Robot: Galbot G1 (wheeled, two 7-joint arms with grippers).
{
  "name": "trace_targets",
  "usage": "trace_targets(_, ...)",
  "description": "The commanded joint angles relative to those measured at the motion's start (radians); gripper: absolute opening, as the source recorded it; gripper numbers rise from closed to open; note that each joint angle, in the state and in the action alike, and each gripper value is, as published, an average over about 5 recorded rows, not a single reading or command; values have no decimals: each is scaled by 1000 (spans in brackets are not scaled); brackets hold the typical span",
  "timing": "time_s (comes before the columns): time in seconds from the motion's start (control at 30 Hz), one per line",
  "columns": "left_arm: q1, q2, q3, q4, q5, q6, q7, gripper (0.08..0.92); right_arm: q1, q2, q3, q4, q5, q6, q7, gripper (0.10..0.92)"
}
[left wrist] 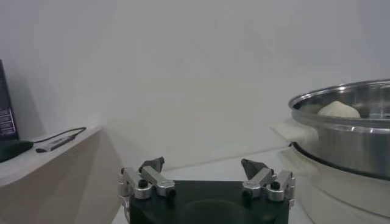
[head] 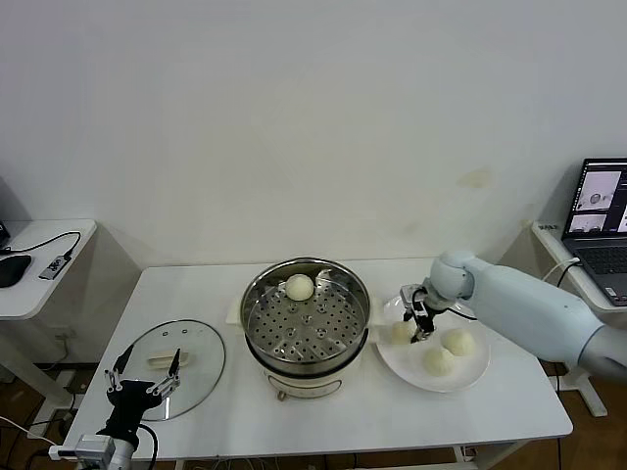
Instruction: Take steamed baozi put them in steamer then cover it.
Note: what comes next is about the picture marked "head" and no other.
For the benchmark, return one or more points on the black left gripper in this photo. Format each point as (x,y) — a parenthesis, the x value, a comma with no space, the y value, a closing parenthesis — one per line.
(130,406)

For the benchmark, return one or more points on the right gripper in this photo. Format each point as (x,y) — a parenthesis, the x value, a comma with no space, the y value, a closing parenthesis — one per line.
(426,306)

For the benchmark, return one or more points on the white steamed baozi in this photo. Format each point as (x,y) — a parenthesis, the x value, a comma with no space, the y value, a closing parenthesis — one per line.
(400,335)
(437,362)
(300,288)
(460,342)

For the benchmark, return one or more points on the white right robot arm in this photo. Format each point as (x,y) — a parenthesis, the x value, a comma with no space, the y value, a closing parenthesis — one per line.
(529,313)

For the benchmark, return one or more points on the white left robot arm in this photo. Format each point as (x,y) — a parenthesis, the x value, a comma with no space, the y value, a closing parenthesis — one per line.
(122,453)

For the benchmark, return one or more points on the stainless steel steamer basket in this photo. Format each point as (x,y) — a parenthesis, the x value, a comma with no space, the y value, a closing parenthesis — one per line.
(313,338)

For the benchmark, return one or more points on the white round plate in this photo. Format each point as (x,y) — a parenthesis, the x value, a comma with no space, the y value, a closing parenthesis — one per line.
(465,377)

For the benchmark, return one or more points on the cream electric cooker pot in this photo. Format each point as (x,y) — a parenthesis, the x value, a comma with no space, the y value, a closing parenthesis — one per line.
(313,384)

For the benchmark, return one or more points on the white side desk with mouse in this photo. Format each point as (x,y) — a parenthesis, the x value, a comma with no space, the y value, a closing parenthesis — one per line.
(49,274)

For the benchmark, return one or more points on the grey usb hub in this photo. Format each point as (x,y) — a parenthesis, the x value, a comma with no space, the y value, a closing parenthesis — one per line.
(54,267)

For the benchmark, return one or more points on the white side desk with laptop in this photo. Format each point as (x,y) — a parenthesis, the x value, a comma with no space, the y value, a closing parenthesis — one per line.
(551,242)

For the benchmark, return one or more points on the black computer mouse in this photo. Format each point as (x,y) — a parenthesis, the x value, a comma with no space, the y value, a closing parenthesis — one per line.
(12,271)

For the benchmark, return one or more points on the open grey laptop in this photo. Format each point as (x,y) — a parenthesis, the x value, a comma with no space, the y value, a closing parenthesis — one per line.
(602,254)

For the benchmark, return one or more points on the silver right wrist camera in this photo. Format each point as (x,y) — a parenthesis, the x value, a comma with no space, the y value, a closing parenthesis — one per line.
(407,296)

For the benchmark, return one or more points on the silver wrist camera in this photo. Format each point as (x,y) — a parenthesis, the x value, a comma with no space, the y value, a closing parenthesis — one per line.
(407,296)
(93,446)

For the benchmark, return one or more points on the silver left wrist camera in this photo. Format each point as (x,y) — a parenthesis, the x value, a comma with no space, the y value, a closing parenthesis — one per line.
(93,446)

